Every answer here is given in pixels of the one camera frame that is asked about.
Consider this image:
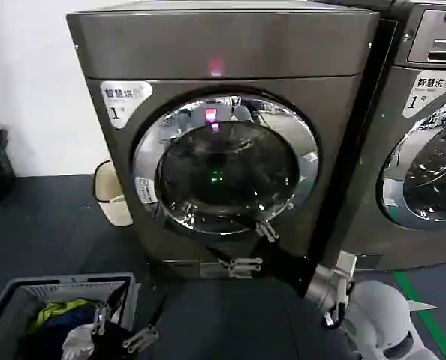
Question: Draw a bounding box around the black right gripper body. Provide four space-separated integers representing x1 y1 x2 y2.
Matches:
254 238 321 300

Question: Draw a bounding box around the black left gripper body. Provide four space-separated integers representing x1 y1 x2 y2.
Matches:
90 322 134 360

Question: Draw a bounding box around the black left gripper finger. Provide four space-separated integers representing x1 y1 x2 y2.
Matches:
122 294 170 350
91 283 131 338

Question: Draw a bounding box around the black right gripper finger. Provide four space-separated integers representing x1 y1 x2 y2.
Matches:
226 214 279 244
206 244 264 280

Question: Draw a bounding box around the dark blue garment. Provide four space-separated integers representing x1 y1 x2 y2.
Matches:
38 304 98 339

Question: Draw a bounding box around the white garment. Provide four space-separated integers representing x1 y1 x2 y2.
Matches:
60 323 97 360

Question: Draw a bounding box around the yellow-green garment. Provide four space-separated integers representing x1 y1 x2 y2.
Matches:
25 297 93 335

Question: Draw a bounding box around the round glass dryer door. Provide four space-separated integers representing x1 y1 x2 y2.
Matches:
131 86 320 238
376 94 446 232

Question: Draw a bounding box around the grey plastic laundry basket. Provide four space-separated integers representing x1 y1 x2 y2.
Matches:
0 271 140 360

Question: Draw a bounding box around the small white warning sticker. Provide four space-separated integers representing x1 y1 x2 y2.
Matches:
134 175 158 206

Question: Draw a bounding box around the beige plastic bin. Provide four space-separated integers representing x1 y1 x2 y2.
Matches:
92 160 134 228

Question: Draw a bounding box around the green floor tape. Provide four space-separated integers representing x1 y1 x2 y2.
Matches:
393 269 446 360

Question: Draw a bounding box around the grey dryer with control panel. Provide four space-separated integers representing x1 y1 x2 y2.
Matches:
333 0 446 272

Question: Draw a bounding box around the grey dryer with round door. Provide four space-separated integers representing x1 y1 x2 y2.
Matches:
65 7 401 298

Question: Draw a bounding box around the white number sticker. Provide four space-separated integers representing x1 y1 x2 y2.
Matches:
402 70 446 119
100 79 153 131

